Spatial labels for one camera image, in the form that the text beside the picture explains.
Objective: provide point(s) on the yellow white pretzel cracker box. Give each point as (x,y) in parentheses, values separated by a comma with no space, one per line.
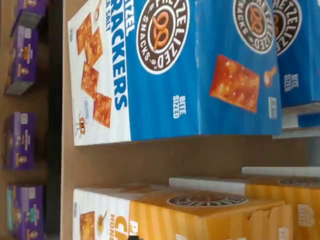
(175,220)
(305,200)

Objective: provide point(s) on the blue white pretzel cracker box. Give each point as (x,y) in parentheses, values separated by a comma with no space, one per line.
(162,100)
(300,62)

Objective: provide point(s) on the black metal shelving rack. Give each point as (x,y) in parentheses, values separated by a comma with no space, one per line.
(150,162)

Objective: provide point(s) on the purple snack box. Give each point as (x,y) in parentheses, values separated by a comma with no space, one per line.
(28,212)
(21,142)
(32,6)
(25,57)

